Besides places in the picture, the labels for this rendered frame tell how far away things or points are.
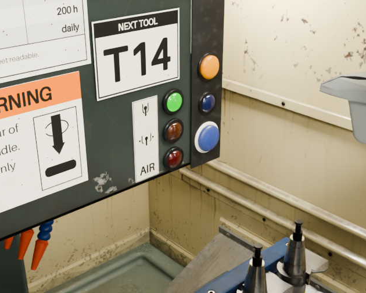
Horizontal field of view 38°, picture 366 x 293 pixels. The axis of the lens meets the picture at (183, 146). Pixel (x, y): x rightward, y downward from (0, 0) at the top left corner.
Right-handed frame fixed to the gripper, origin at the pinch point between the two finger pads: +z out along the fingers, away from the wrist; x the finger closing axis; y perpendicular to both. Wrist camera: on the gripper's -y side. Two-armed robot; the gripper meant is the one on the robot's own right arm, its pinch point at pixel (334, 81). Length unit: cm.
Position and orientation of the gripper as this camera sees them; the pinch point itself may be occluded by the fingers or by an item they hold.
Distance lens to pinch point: 54.3
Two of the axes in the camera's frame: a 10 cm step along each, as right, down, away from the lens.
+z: -9.5, -1.3, 2.8
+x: 3.1, -3.9, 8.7
